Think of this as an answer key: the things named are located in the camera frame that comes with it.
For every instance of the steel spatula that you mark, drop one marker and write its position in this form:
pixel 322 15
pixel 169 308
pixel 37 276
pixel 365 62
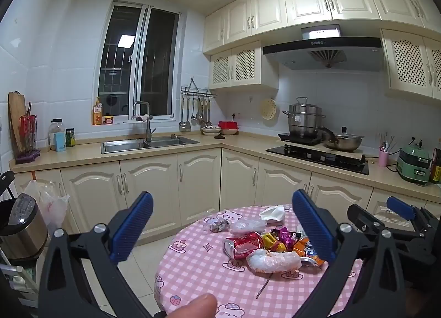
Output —
pixel 184 125

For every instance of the steel double sink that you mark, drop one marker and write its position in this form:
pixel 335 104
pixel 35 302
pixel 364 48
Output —
pixel 120 146

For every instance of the range hood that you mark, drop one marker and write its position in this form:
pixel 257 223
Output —
pixel 324 52

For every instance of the green electric cooker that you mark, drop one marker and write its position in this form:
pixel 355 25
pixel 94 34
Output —
pixel 412 166

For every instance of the wall utensil rack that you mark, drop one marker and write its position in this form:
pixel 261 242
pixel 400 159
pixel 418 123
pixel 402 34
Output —
pixel 193 90

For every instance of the pink utensil cup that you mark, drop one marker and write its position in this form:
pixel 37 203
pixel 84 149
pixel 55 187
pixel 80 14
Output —
pixel 383 159

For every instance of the person's left hand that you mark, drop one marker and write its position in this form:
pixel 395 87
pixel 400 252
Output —
pixel 191 307

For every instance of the steel slotted spoon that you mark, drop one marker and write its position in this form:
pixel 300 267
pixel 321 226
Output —
pixel 208 121

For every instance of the black folding chair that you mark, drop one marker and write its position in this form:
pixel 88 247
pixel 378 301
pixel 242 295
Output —
pixel 7 180

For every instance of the pink checkered tablecloth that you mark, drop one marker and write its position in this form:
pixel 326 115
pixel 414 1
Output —
pixel 193 263

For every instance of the white crumpled tissue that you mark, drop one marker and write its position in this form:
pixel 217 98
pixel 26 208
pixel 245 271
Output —
pixel 272 213

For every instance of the steel steamer pot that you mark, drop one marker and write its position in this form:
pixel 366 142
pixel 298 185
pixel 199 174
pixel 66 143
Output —
pixel 305 120

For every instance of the dark sauce bottle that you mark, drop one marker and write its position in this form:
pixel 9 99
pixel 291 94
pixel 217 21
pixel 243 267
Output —
pixel 436 170

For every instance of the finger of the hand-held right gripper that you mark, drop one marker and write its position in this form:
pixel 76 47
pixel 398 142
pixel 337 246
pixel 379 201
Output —
pixel 361 216
pixel 401 207

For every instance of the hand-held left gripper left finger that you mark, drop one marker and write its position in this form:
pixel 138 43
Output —
pixel 132 226

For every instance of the kitchen window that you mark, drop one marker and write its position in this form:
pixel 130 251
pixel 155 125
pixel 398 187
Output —
pixel 158 63

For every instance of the red container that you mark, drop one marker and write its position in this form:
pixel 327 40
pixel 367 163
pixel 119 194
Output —
pixel 228 128

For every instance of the light blue carton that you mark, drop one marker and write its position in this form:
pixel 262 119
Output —
pixel 60 142

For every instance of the round yellow strainer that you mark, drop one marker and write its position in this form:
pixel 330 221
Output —
pixel 269 109

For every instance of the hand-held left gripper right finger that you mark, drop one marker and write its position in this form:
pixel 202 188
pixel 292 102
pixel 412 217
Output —
pixel 315 226

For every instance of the steel rice cooker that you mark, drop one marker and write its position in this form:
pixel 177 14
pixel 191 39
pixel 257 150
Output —
pixel 24 232

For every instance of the thin metal skewer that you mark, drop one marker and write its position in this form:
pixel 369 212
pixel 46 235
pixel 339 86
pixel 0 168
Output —
pixel 264 285

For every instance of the steel faucet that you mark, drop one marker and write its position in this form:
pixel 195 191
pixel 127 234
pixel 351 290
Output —
pixel 149 128

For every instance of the white plastic bag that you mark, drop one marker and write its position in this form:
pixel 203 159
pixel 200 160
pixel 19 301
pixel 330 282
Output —
pixel 51 207

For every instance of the orange snack wrapper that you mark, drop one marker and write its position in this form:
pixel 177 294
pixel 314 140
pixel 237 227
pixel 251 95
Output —
pixel 303 247

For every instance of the white storage rack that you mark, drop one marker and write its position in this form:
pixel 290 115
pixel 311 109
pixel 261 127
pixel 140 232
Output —
pixel 17 280

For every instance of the small crumpled clear wrapper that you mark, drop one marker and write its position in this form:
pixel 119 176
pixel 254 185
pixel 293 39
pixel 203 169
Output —
pixel 217 225

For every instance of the small black object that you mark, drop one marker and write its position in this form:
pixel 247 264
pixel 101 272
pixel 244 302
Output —
pixel 219 136

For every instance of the clear plastic bag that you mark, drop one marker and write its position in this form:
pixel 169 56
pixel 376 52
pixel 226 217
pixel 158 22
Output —
pixel 248 225

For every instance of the wooden cutting board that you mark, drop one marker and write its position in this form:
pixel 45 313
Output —
pixel 15 114

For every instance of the bundle of chopsticks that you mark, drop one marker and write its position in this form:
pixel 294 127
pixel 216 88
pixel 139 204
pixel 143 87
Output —
pixel 387 142

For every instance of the black induction cooker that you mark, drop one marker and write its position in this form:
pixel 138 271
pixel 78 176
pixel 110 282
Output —
pixel 293 138

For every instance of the steel wok with lid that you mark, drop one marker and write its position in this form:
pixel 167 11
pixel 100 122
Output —
pixel 344 142

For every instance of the clear jar with black lid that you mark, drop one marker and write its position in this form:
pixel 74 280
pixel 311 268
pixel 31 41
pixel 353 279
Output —
pixel 57 127

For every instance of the cream lower cabinets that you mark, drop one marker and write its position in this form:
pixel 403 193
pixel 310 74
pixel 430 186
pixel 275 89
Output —
pixel 151 183

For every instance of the yellow dish soap bottle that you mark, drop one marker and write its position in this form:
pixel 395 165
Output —
pixel 98 114

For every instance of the purple candy wrapper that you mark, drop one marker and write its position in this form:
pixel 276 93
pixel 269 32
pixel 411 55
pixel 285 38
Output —
pixel 286 237

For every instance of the steel ladle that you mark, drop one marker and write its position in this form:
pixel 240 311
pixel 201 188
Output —
pixel 193 116

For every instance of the small jar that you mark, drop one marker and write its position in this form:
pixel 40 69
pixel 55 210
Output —
pixel 109 120

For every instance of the white bowl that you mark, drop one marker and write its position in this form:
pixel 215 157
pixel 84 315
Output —
pixel 211 130

